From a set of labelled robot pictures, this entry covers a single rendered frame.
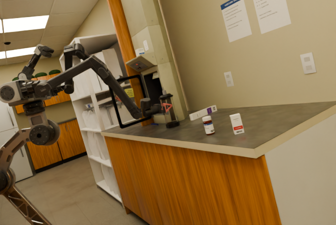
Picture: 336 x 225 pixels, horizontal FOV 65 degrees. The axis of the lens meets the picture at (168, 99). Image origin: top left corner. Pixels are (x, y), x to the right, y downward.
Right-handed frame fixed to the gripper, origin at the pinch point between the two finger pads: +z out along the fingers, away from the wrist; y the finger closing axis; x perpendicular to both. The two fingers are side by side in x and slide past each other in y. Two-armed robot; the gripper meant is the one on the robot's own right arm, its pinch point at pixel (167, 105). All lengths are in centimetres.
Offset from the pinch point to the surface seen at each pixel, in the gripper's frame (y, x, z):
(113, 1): 47, -96, 2
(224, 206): -62, 50, -20
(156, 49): 10.4, -42.8, 8.9
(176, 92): 10.5, -7.1, 17.3
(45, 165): 512, 97, -59
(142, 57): 11.8, -39.4, -3.7
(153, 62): 10.4, -34.0, 3.5
